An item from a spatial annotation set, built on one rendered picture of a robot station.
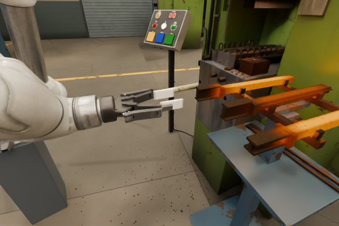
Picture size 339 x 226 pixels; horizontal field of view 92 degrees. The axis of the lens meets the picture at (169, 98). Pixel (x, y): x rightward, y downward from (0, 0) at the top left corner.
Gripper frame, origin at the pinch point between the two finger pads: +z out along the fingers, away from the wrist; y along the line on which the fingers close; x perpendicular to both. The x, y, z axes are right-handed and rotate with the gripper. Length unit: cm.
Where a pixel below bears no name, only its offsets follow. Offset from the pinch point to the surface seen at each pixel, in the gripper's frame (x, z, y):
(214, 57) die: -2, 45, -46
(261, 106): 1.1, 22.1, 14.2
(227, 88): 1.2, 20.2, 1.4
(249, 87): 0.3, 29.8, 1.5
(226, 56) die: 1, 46, -35
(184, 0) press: 47, 215, -487
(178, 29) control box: 12, 33, -77
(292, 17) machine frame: 20, 94, -40
